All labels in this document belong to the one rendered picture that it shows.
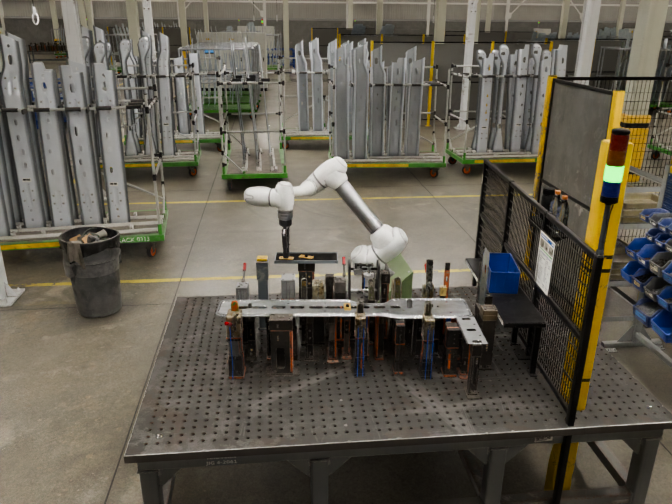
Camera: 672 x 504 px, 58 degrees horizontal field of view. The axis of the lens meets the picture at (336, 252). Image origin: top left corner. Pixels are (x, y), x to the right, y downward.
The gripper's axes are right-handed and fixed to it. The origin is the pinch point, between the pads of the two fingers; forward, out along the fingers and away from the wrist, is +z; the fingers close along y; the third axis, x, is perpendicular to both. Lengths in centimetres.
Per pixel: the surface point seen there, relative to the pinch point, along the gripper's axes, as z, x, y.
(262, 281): 18.3, -14.0, 3.3
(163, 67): -51, -324, -656
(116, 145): 3, -243, -298
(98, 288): 92, -190, -126
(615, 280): 75, 246, -161
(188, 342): 50, -54, 25
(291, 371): 48, 11, 52
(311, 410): 50, 27, 81
